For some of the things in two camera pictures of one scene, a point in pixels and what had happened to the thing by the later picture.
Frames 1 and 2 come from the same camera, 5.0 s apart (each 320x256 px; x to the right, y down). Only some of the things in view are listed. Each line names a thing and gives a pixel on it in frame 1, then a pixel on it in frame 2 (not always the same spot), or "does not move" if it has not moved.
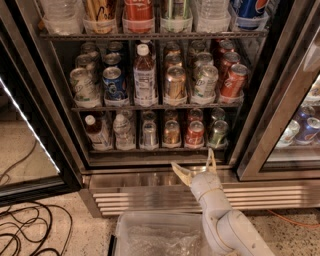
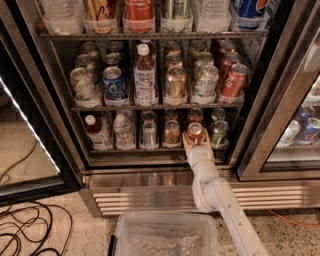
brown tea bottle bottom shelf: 98,132 does not move
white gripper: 205,183 → 200,153
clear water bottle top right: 214,16 does not move
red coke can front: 195,134 does not move
